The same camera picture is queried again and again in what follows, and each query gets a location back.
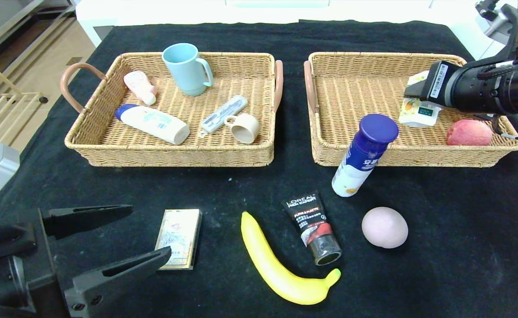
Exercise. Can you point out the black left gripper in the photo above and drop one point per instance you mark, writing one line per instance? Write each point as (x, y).
(50, 260)

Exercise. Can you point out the light blue mug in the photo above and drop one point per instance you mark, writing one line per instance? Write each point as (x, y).
(187, 72)

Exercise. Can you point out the small pink bottle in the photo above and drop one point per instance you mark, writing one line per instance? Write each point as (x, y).
(138, 85)

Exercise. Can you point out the small white drink carton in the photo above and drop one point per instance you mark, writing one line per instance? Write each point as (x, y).
(417, 115)

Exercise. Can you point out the small beige cup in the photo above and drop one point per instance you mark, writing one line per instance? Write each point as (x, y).
(246, 129)

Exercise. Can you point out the pale pink egg-shaped ball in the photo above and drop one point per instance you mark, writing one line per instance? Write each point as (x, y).
(384, 227)

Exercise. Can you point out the grey metal shelf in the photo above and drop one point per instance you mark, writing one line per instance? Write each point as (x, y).
(2, 17)

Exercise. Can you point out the yellow banana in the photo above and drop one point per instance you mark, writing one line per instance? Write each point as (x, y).
(263, 251)

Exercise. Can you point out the beige metal rack with wheels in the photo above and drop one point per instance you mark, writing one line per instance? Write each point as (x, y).
(7, 110)

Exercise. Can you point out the gold playing card box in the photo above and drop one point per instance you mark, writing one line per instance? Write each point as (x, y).
(181, 225)

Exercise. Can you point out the grey toothbrush travel case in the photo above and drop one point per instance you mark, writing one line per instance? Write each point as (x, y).
(223, 114)

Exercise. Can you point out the white bottle dark blue cap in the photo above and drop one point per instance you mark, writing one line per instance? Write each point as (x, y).
(360, 163)

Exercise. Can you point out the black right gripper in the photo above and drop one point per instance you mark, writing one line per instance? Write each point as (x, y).
(436, 82)

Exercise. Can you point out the black table cloth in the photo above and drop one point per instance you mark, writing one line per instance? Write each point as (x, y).
(241, 185)

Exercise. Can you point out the red peach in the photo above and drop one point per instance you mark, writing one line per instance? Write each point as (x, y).
(468, 133)

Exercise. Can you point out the black face wash tube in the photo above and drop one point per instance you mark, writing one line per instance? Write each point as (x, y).
(307, 216)

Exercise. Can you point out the white lotion bottle blue cap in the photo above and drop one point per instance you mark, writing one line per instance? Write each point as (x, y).
(156, 123)

